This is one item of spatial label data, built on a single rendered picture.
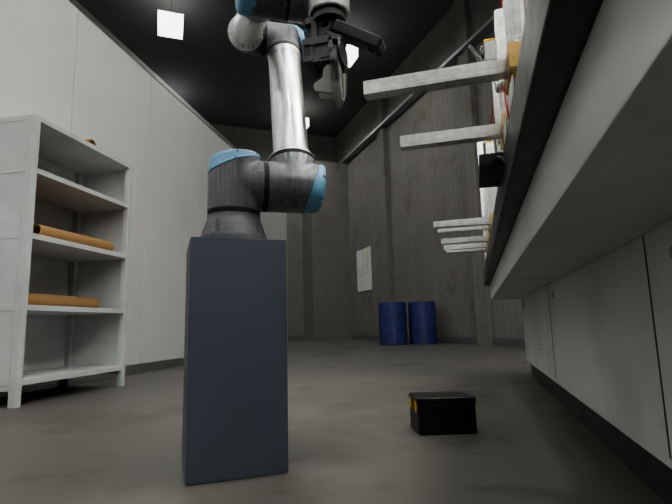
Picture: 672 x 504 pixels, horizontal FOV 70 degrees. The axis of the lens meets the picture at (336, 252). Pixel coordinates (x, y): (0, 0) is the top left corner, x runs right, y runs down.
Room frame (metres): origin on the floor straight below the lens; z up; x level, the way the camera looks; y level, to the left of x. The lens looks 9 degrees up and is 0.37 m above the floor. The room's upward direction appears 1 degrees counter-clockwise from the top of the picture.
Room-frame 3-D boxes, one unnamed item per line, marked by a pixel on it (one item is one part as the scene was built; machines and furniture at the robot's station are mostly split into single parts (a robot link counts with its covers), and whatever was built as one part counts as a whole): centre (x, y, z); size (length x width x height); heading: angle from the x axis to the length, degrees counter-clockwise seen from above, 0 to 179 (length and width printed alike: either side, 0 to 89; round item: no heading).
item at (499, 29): (1.13, -0.44, 0.92); 0.04 x 0.04 x 0.48; 74
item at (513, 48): (0.87, -0.37, 0.85); 0.14 x 0.06 x 0.05; 164
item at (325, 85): (0.94, 0.01, 0.86); 0.06 x 0.03 x 0.09; 74
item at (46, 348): (2.95, 1.76, 0.78); 0.90 x 0.45 x 1.55; 170
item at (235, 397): (1.36, 0.29, 0.30); 0.25 x 0.25 x 0.60; 20
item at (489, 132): (1.11, -0.38, 0.82); 0.44 x 0.03 x 0.04; 74
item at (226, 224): (1.36, 0.29, 0.65); 0.19 x 0.19 x 0.10
